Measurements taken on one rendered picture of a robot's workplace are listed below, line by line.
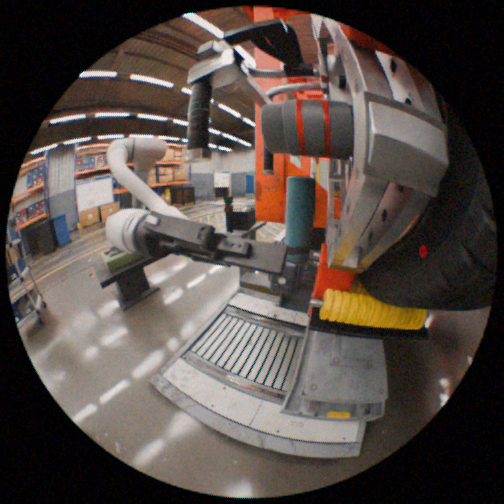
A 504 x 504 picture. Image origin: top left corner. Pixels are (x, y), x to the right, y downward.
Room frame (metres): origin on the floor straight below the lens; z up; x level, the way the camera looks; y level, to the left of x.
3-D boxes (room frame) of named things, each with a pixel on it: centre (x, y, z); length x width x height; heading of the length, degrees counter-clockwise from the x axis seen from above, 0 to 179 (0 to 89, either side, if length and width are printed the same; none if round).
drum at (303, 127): (0.33, -0.14, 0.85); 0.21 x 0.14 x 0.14; 66
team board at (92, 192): (3.54, 5.25, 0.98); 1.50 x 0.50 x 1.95; 151
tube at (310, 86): (0.44, -0.13, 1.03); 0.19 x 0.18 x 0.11; 66
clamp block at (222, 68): (0.23, 0.06, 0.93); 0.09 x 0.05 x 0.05; 66
